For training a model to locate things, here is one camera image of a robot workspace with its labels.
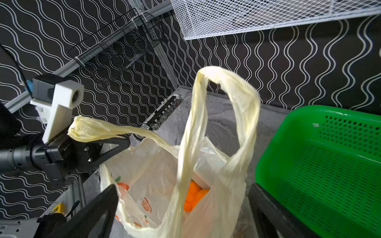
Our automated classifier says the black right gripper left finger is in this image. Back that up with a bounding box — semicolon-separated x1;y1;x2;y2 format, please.
48;184;119;238

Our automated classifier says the white wire mesh basket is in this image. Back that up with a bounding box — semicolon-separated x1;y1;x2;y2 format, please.
172;0;381;40

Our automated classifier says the green plastic basket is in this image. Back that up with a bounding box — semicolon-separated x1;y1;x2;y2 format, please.
255;105;381;238

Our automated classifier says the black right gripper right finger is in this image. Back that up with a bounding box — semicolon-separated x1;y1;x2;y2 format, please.
249;183;319;238

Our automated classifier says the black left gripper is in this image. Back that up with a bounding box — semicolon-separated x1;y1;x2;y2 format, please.
31;133;131;181

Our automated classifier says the black wire basket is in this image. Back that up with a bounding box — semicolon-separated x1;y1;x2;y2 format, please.
67;9;164;88

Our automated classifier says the yellow bag with orange print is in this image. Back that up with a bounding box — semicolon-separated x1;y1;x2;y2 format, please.
68;66;261;238

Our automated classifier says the socket set rail holder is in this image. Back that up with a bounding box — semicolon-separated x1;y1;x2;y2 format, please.
141;94;182;131

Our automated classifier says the large orange top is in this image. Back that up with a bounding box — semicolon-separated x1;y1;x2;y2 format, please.
184;180;209;212

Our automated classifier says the yellow tape measure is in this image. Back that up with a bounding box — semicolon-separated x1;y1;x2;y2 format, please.
50;203;66;215

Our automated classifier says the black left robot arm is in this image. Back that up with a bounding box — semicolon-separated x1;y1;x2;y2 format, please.
1;105;131;185

